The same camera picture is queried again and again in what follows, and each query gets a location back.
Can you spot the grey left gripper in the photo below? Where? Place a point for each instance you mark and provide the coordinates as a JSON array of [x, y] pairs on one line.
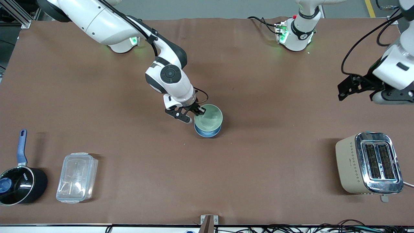
[[367, 80]]

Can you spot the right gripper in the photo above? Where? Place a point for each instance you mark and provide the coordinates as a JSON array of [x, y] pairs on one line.
[[193, 107]]

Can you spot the green bowl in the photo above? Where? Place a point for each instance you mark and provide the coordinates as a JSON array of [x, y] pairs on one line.
[[210, 118]]

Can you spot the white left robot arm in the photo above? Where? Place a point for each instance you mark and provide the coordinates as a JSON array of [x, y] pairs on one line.
[[300, 35]]

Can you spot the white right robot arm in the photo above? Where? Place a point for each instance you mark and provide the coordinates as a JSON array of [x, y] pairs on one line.
[[103, 22]]

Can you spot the blue bowl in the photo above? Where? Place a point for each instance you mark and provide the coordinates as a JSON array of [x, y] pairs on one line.
[[207, 132]]

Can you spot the cream and chrome toaster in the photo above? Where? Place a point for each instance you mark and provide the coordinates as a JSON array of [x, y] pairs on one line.
[[352, 161]]

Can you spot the clear plastic lidded container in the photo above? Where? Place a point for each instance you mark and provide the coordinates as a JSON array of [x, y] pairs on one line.
[[77, 177]]

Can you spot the glass lid with blue knob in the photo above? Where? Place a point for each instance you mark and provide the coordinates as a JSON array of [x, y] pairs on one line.
[[14, 186]]

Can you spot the metal table edge bracket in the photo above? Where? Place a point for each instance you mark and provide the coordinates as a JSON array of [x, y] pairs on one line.
[[208, 223]]

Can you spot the aluminium frame profile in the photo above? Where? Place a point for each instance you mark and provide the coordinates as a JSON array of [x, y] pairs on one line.
[[19, 13]]

